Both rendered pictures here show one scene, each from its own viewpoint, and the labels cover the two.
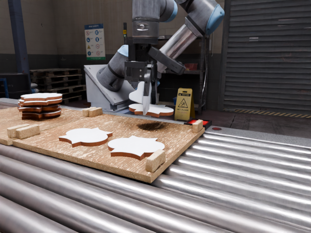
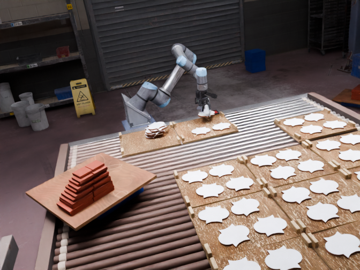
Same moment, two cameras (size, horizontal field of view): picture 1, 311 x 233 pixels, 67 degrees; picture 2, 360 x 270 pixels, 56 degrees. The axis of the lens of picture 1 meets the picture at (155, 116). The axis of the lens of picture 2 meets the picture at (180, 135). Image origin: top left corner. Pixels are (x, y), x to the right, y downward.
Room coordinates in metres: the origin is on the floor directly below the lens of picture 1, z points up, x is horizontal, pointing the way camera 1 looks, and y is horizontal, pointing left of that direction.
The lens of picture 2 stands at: (-1.08, 1.68, 1.99)
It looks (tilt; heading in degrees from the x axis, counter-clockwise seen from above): 25 degrees down; 322
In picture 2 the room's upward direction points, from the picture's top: 8 degrees counter-clockwise
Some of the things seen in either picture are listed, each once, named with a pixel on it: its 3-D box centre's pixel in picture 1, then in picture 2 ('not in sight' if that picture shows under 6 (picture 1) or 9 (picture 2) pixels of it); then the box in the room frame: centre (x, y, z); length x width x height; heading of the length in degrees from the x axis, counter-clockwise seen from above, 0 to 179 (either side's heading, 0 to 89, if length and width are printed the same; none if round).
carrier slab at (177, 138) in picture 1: (116, 135); (203, 127); (0.63, 0.11, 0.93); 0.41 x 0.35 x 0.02; 62
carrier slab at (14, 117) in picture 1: (23, 119); (148, 140); (0.83, 0.48, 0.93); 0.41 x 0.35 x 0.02; 61
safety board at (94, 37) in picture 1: (94, 42); not in sight; (6.42, 1.60, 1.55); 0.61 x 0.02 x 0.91; 67
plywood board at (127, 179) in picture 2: not in sight; (91, 185); (0.47, 1.11, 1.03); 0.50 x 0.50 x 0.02; 6
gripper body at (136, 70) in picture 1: (142, 61); (202, 97); (0.69, 0.04, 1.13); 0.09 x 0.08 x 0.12; 78
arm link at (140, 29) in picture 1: (145, 31); (202, 86); (0.69, 0.03, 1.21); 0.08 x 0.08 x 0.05
